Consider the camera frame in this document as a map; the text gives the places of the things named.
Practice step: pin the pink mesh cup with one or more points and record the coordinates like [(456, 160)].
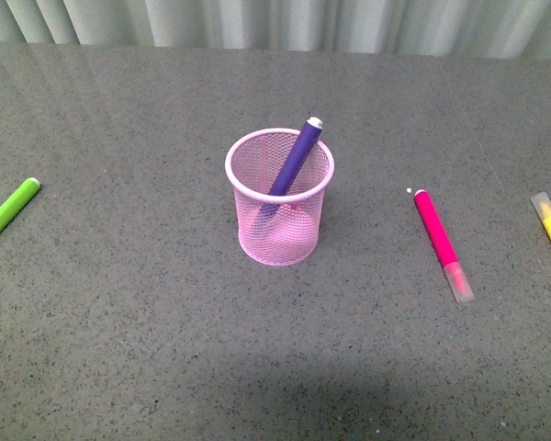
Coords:
[(277, 231)]

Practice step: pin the pink marker pen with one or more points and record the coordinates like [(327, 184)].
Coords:
[(443, 247)]

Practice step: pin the purple marker pen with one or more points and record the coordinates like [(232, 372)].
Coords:
[(294, 161)]

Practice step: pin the green marker pen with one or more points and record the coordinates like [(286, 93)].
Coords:
[(18, 200)]

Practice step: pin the white pleated curtain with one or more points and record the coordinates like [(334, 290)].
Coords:
[(477, 29)]

